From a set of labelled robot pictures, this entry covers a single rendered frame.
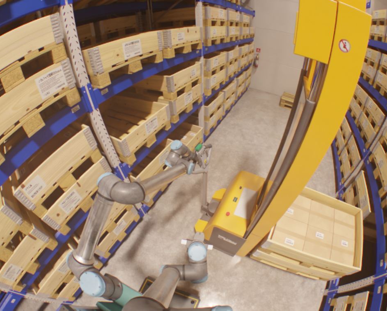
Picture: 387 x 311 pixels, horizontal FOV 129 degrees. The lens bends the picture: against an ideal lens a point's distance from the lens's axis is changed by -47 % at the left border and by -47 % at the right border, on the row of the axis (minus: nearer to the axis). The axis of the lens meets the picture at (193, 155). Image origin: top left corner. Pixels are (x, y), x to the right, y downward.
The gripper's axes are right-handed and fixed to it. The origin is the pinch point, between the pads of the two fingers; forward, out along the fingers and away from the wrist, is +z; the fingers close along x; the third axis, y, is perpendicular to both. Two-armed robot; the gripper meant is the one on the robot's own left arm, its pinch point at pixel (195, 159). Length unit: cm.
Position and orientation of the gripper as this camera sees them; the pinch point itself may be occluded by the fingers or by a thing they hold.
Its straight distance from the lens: 158.3
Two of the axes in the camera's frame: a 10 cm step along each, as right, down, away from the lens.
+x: -8.2, -1.2, 5.6
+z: 4.9, 3.8, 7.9
